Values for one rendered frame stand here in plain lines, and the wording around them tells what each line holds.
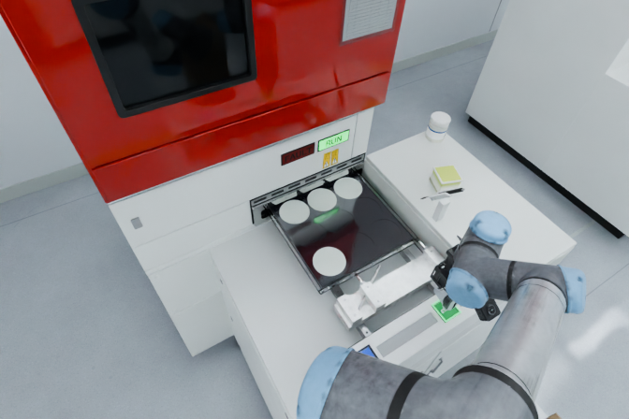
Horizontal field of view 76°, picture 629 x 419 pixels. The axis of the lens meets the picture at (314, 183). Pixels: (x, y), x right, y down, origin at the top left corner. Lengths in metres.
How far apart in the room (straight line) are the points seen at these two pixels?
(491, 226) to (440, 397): 0.46
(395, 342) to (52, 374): 1.66
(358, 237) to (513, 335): 0.77
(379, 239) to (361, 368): 0.83
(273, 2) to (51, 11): 0.38
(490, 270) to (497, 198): 0.67
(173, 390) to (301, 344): 1.00
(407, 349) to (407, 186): 0.54
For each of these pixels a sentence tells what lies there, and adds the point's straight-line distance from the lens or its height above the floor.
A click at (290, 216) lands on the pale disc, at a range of 1.33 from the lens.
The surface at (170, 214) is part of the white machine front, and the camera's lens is 1.19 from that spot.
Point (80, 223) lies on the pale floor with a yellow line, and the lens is 2.74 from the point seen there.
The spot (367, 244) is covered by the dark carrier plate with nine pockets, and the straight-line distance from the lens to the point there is 1.29.
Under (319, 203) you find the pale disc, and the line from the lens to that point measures 1.37.
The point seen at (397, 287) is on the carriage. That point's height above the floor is 0.88.
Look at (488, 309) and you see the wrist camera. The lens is 1.01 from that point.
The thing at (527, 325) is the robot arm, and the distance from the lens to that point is 0.63.
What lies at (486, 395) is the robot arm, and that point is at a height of 1.52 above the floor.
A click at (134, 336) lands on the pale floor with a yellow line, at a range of 2.24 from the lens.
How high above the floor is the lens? 1.96
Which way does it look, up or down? 48 degrees down
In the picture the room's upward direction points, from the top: 3 degrees clockwise
